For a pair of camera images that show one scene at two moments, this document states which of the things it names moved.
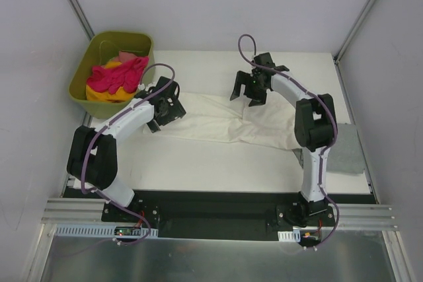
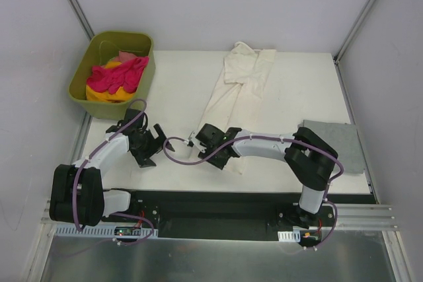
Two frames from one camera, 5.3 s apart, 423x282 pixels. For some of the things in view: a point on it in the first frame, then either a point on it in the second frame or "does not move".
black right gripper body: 250,87 to 201,141
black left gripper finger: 153,126 to 147,162
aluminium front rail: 90,210 does not move
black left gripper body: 173,110 to 153,145
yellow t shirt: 119,95 does not move
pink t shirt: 127,76 does not move
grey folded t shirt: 346,155 does not move
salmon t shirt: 123,56 does not move
